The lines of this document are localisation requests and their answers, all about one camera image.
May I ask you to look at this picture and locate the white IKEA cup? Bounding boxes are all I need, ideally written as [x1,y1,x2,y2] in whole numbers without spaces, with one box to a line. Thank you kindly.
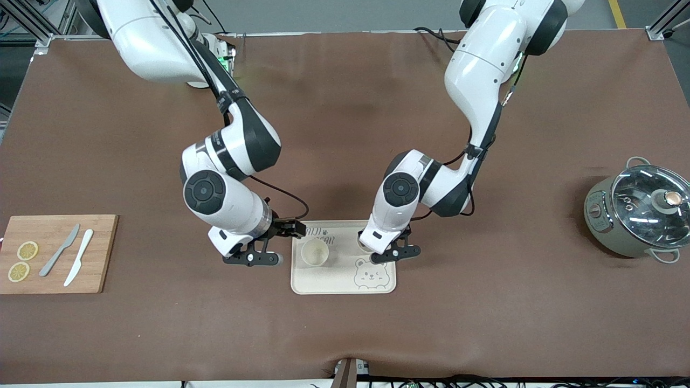
[301,239,330,267]
[356,229,378,254]

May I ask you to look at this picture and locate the cream tray with bear print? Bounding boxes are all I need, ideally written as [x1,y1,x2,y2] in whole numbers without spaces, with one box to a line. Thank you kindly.
[291,219,397,295]

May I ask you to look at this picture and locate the brown table cover mat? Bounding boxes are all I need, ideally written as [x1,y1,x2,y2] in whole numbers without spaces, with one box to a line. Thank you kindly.
[0,30,690,384]

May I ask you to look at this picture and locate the wooden cutting board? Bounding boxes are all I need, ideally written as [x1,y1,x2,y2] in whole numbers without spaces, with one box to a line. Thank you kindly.
[0,214,119,295]

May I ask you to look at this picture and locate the white plastic knife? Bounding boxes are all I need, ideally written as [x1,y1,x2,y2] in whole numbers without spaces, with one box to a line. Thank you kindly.
[63,229,94,287]

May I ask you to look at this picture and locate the grey plastic knife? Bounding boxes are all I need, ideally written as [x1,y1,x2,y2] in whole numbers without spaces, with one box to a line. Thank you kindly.
[39,224,81,278]

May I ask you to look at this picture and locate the grey-green electric cooking pot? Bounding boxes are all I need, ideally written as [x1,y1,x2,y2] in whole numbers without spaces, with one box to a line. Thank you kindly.
[584,156,690,265]

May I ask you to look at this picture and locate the glass pot lid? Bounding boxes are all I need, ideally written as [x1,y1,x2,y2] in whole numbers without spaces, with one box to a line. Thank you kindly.
[612,164,690,250]

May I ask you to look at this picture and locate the black left camera mount plate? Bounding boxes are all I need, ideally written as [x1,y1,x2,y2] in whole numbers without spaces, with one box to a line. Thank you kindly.
[370,225,422,265]

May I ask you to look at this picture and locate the grey camera stand post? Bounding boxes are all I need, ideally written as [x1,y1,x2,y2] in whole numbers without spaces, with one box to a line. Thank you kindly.
[333,357,370,388]

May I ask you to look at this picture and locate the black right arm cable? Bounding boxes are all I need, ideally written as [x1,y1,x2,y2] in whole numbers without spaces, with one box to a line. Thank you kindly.
[148,0,309,224]

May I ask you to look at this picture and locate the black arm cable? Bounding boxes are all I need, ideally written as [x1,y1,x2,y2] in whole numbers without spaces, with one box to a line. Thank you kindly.
[148,0,309,224]
[412,51,529,220]

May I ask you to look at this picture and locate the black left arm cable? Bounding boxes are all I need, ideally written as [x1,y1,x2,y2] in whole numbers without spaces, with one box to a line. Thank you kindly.
[412,51,529,220]

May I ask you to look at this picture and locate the thin black base cable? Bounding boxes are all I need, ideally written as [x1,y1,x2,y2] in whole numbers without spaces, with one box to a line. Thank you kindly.
[199,0,238,36]

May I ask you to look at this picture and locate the black base cables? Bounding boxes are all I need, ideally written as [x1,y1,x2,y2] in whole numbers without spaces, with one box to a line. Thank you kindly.
[414,27,464,53]

